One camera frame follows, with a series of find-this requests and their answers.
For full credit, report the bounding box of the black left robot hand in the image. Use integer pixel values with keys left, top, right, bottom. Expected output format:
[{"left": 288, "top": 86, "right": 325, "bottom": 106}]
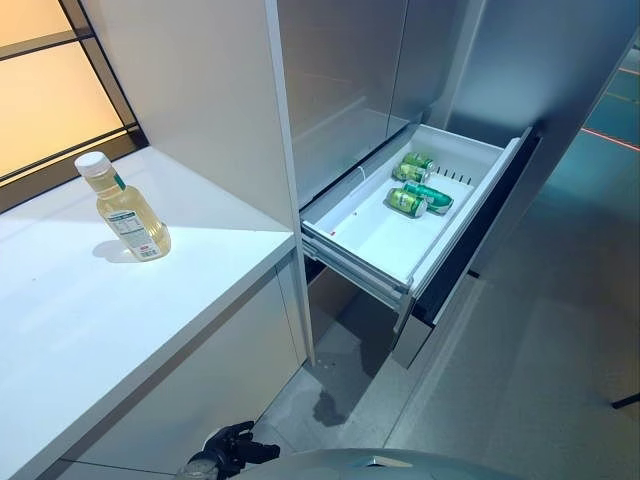
[{"left": 202, "top": 419, "right": 281, "bottom": 474}]

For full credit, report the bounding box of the yellow tea bottle white cap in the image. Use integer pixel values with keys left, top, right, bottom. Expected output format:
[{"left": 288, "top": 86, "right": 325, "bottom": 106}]
[{"left": 73, "top": 151, "right": 172, "bottom": 262}]

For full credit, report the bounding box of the white fridge drawer steel front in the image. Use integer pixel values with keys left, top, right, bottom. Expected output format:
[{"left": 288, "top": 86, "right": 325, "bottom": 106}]
[{"left": 299, "top": 122, "right": 544, "bottom": 334}]

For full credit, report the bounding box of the grey robot torso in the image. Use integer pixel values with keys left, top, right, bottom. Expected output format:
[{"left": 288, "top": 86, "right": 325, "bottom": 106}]
[{"left": 239, "top": 447, "right": 506, "bottom": 480}]

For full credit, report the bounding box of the light green drink can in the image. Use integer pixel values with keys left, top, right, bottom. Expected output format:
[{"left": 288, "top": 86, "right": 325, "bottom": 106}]
[
  {"left": 392, "top": 162, "right": 434, "bottom": 185},
  {"left": 383, "top": 187, "right": 429, "bottom": 220},
  {"left": 401, "top": 152, "right": 436, "bottom": 172}
]

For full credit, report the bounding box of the dark green drink can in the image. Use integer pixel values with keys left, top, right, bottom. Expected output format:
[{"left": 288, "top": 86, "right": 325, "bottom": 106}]
[{"left": 402, "top": 181, "right": 455, "bottom": 216}]

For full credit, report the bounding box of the tall white cabinet panel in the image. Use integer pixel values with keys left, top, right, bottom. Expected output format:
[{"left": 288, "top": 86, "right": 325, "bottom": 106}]
[{"left": 79, "top": 0, "right": 316, "bottom": 366}]

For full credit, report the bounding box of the stainless steel refrigerator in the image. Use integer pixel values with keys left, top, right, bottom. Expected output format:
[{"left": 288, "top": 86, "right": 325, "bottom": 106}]
[{"left": 277, "top": 0, "right": 636, "bottom": 371}]

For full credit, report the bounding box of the orange lit window black frame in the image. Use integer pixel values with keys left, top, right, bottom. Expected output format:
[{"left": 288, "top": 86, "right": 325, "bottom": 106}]
[{"left": 0, "top": 0, "right": 151, "bottom": 211}]

